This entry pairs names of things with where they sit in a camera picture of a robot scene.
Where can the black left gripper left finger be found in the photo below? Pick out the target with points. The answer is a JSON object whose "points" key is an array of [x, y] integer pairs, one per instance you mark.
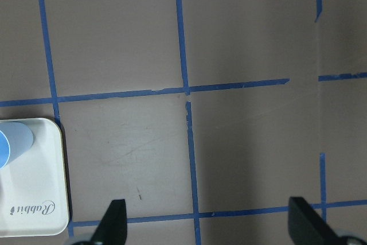
{"points": [[112, 228]]}

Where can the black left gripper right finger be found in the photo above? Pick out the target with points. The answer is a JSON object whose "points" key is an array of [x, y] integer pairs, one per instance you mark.
{"points": [[305, 226]]}

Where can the white plastic tray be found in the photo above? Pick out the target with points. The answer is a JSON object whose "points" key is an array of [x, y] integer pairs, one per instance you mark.
{"points": [[34, 198]]}

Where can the blue plastic cup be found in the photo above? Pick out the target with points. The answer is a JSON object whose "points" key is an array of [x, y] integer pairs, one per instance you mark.
{"points": [[16, 139]]}

